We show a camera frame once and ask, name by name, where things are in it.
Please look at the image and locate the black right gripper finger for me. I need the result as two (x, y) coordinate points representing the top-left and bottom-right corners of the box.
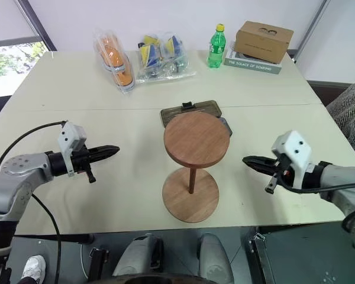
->
(244, 162), (276, 176)
(242, 156), (277, 167)

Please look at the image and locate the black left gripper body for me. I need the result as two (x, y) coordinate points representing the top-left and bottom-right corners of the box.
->
(70, 149), (96, 184)

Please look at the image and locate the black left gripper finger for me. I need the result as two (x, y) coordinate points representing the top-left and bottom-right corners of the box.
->
(89, 151), (117, 162)
(88, 144), (121, 155)

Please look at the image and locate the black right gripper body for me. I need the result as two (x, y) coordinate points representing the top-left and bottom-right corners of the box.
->
(264, 158), (296, 195)

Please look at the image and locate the round wooden pedestal stand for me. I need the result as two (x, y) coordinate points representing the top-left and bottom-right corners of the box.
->
(162, 111), (231, 224)

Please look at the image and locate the screwdriver bit set case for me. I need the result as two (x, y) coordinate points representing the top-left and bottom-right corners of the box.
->
(160, 99), (234, 137)

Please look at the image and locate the black bar under table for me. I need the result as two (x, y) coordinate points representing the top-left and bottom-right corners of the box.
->
(14, 234), (93, 244)

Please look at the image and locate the black white patterned fabric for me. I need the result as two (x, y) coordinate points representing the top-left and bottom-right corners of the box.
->
(325, 80), (355, 170)

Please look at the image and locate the clear bag of orange items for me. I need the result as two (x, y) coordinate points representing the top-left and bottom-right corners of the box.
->
(92, 27), (136, 96)

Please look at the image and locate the grey green hardcover book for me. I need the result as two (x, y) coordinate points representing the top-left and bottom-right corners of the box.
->
(224, 41), (283, 75)

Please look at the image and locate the grey rounded robot leg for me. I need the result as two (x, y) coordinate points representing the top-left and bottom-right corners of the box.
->
(198, 233), (235, 284)
(112, 233), (164, 279)

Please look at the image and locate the clear bag of blue-yellow items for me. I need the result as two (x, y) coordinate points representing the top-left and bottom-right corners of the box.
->
(135, 30), (197, 85)

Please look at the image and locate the white sneaker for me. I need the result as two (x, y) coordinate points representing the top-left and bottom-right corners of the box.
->
(20, 254), (47, 284)

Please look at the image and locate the brown cardboard box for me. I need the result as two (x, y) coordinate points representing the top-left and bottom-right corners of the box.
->
(234, 20), (295, 64)

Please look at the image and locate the green plastic soda bottle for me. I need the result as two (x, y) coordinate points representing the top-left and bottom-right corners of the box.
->
(206, 24), (227, 69)

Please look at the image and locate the window with trees outside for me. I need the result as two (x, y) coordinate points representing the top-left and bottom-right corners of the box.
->
(0, 36), (49, 99)

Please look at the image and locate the dark rounded robot waist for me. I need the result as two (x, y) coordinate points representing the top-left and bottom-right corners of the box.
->
(105, 275), (225, 284)

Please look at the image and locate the grey diagonal metal pole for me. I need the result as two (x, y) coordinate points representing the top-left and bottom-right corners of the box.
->
(296, 0), (330, 57)

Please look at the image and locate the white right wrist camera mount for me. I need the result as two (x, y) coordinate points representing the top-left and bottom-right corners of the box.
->
(271, 130), (314, 191)

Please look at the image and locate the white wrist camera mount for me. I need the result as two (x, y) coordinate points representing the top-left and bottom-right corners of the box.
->
(271, 130), (314, 191)
(57, 121), (88, 178)

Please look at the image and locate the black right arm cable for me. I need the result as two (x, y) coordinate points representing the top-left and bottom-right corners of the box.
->
(277, 174), (355, 235)

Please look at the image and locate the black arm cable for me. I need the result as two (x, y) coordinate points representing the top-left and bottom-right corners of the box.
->
(0, 119), (70, 284)
(277, 174), (355, 235)

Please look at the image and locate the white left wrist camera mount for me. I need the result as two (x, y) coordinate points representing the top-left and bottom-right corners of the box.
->
(57, 121), (88, 178)

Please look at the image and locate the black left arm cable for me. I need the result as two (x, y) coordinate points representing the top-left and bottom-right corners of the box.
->
(0, 119), (70, 284)

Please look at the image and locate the black clamp bracket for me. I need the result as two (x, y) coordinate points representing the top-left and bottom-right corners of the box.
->
(88, 247), (111, 281)

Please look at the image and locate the dark diagonal window frame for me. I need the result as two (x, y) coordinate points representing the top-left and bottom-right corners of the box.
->
(16, 0), (57, 52)

